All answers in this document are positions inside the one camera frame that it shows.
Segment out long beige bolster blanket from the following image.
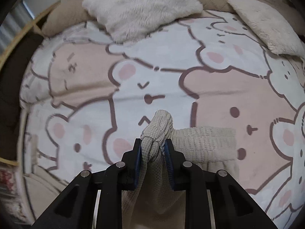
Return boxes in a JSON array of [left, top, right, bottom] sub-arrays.
[[42, 0, 304, 37]]

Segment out small white fluffy pillow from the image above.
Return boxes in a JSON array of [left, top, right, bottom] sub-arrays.
[[227, 0, 304, 58]]

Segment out bear print bed cover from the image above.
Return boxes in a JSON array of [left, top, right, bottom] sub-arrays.
[[20, 10, 304, 228]]

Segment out beige waffle pants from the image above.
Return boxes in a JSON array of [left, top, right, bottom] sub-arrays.
[[122, 110, 239, 228]]

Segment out large white fluffy pillow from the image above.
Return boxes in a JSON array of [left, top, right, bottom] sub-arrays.
[[82, 0, 203, 44]]

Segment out folded beige waffle garment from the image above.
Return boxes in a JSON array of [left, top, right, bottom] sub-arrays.
[[23, 173, 68, 219]]

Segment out grey window curtain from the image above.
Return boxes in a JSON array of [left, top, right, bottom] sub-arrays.
[[0, 0, 35, 53]]

